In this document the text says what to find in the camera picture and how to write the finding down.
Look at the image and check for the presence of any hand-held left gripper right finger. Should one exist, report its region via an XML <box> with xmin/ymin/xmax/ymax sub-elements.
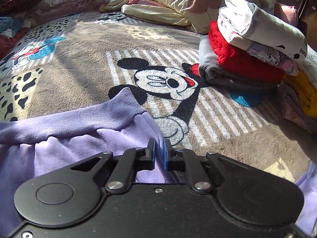
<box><xmin>162</xmin><ymin>139</ymin><xmax>238</xmax><ymax>195</ymax></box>

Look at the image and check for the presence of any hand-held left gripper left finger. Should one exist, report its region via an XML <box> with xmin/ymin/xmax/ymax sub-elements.
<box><xmin>71</xmin><ymin>139</ymin><xmax>156</xmax><ymax>195</ymax></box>

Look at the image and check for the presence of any lilac sweatshirt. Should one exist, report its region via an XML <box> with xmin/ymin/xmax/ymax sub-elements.
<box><xmin>0</xmin><ymin>87</ymin><xmax>317</xmax><ymax>237</ymax></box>

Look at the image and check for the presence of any cartoon mouse printed blanket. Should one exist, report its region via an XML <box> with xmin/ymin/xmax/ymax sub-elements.
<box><xmin>0</xmin><ymin>12</ymin><xmax>317</xmax><ymax>186</ymax></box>

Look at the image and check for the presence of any red knit sweater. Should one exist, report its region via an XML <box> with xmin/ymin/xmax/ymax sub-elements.
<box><xmin>208</xmin><ymin>20</ymin><xmax>285</xmax><ymax>83</ymax></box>

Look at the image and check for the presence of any grey pink folded garment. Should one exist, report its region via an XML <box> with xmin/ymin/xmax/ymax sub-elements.
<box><xmin>279</xmin><ymin>84</ymin><xmax>317</xmax><ymax>134</ymax></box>

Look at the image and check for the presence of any pale yellow pillow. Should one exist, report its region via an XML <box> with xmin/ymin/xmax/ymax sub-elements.
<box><xmin>121</xmin><ymin>4</ymin><xmax>199</xmax><ymax>28</ymax></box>

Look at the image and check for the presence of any purple printed folded garment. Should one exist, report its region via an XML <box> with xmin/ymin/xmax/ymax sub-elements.
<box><xmin>244</xmin><ymin>41</ymin><xmax>300</xmax><ymax>76</ymax></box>

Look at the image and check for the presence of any mustard yellow folded garment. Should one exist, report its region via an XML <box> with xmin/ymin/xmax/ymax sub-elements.
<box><xmin>285</xmin><ymin>72</ymin><xmax>317</xmax><ymax>118</ymax></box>

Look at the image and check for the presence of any white panda print garment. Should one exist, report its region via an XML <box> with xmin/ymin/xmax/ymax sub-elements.
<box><xmin>218</xmin><ymin>0</ymin><xmax>309</xmax><ymax>60</ymax></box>

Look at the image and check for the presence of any pink crumpled duvet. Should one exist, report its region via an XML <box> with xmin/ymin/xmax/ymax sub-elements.
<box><xmin>25</xmin><ymin>0</ymin><xmax>119</xmax><ymax>26</ymax></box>

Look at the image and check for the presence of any white floral folded garment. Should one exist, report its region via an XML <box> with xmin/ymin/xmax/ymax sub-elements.
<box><xmin>301</xmin><ymin>52</ymin><xmax>317</xmax><ymax>90</ymax></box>

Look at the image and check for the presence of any floral white pillow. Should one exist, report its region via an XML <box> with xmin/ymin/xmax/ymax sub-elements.
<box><xmin>258</xmin><ymin>0</ymin><xmax>276</xmax><ymax>15</ymax></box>

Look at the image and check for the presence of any pink pillow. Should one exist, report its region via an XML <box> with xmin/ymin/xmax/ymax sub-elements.
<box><xmin>274</xmin><ymin>2</ymin><xmax>299</xmax><ymax>28</ymax></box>

